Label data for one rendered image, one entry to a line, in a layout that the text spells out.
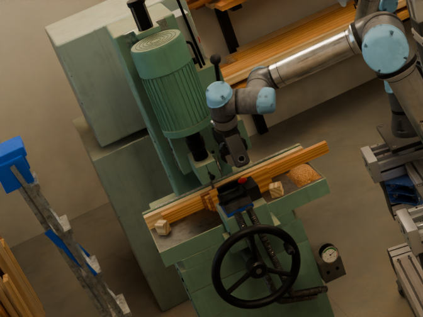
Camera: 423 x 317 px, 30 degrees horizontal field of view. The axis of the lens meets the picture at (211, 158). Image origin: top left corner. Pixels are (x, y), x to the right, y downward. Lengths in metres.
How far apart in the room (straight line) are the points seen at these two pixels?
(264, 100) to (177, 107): 0.37
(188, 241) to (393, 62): 0.91
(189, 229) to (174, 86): 0.49
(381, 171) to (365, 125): 2.02
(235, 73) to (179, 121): 2.19
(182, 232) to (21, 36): 2.47
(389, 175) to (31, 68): 2.59
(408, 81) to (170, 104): 0.75
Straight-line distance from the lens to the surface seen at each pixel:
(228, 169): 2.89
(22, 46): 4.84
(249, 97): 2.22
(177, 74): 2.45
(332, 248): 2.68
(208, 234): 2.58
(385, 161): 2.93
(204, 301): 2.69
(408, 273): 3.24
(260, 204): 2.48
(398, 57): 2.12
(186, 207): 2.69
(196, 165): 2.62
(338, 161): 4.64
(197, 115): 2.51
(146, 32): 2.59
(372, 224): 4.00
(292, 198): 2.61
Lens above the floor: 2.16
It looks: 24 degrees down
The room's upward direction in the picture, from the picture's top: 21 degrees counter-clockwise
